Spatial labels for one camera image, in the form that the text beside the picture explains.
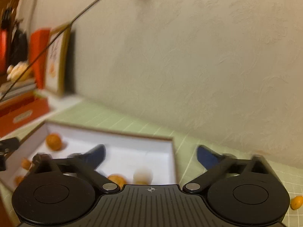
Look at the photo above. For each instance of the stack of grey books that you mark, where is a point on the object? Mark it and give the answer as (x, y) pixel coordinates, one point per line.
(18, 89)

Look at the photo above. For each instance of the brown white shallow box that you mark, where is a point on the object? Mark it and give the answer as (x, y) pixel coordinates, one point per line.
(125, 152)

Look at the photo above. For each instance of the black hanging bag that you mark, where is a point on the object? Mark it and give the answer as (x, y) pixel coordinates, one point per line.
(19, 48)

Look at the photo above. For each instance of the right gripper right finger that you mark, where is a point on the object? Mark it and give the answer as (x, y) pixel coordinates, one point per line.
(216, 165)

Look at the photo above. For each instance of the small orange fruit left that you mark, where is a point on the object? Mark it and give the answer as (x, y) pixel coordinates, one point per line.
(26, 164)

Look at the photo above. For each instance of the small orange tangerine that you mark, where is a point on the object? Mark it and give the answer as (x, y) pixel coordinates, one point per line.
(296, 202)

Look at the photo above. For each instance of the yellow-green spotted fruit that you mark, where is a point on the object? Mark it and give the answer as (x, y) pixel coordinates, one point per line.
(143, 176)

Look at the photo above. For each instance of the wooden framed picture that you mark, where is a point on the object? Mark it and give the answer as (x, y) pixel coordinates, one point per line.
(56, 59)

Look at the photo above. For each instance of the red hanging bag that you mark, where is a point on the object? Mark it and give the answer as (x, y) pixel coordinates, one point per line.
(5, 44)

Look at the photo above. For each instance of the orange tangerine front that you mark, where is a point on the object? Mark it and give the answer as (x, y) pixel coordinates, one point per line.
(118, 179)

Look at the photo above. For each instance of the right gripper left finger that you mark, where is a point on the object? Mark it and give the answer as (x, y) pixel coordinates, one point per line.
(85, 166)

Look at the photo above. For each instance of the green checkered tablecloth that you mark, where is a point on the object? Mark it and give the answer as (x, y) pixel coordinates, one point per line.
(97, 116)

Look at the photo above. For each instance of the orange tangerine in box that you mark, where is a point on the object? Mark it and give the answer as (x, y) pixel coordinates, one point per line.
(54, 142)

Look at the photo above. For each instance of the wooden coat rack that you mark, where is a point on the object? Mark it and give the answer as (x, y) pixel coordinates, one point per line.
(9, 21)

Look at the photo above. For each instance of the yellow plush toy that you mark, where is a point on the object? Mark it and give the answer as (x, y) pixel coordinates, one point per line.
(14, 72)

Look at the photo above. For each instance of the red cloth book box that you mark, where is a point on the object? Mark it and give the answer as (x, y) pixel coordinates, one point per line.
(22, 109)

